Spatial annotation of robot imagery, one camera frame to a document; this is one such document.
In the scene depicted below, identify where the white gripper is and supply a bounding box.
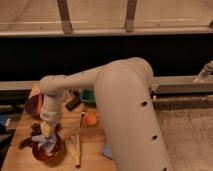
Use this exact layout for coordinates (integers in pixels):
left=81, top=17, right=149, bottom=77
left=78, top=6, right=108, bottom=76
left=40, top=96, right=62, bottom=137

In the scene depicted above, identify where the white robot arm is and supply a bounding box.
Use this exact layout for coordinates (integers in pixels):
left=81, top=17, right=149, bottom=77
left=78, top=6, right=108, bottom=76
left=39, top=57, right=173, bottom=171

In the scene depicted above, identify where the dark maroon bowl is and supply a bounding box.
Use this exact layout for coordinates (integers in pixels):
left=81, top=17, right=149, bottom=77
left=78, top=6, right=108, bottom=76
left=24, top=94, right=40, bottom=117

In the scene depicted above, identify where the red bowl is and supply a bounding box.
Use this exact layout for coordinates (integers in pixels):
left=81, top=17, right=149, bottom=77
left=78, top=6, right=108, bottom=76
left=32, top=135, right=62, bottom=162

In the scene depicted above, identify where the dark grape bunch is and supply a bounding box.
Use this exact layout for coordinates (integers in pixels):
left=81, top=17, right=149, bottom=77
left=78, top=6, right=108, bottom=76
left=18, top=123, right=41, bottom=149

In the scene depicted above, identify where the orange carrot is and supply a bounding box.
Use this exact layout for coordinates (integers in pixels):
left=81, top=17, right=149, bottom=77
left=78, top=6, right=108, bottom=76
left=37, top=94, right=43, bottom=114

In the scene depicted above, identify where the black rectangular block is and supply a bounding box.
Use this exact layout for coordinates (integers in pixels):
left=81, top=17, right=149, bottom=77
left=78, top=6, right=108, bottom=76
left=65, top=96, right=81, bottom=111

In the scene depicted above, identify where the small dark round cup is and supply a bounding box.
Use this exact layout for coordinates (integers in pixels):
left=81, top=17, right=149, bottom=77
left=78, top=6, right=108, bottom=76
left=70, top=90, right=80, bottom=96

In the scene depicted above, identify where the green plastic tray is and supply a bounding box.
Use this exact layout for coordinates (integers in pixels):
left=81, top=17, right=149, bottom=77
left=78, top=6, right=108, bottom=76
left=80, top=90, right=96, bottom=106

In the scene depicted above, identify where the blue sponge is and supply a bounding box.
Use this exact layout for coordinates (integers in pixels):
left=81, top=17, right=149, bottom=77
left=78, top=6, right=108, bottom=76
left=102, top=144, right=113, bottom=160

